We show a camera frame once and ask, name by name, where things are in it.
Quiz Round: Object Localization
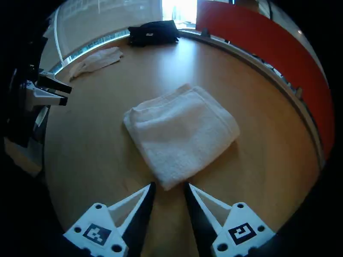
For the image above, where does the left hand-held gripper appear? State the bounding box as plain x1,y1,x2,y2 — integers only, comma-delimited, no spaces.
4,36,73,148

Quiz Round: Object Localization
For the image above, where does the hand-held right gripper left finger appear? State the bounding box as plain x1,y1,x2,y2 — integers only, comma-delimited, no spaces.
62,182,157,257

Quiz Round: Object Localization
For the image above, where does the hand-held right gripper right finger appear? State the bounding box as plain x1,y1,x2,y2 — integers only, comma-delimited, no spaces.
183,182,277,257

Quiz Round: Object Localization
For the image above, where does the white towel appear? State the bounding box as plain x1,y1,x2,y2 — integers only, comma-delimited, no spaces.
123,83,241,191

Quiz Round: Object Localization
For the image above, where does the heap of white towels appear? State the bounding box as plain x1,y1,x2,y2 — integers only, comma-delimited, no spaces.
69,47,124,82

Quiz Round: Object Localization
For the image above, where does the stack of black towels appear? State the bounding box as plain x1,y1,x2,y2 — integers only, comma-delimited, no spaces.
127,20,181,48

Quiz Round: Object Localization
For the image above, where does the red desk screen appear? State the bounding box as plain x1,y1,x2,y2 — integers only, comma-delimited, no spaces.
196,0,336,161

